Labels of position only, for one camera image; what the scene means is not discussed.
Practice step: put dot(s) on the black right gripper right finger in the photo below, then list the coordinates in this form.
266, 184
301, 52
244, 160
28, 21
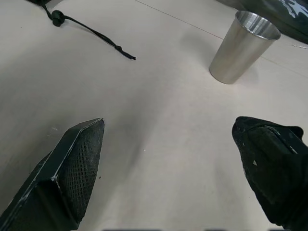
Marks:
274, 173

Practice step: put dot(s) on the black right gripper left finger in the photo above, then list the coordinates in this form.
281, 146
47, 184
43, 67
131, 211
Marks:
69, 168

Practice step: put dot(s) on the stainless steel cup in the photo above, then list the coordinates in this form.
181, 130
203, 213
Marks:
240, 50

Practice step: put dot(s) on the dark patterned cloth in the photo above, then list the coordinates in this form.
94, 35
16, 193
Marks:
276, 14

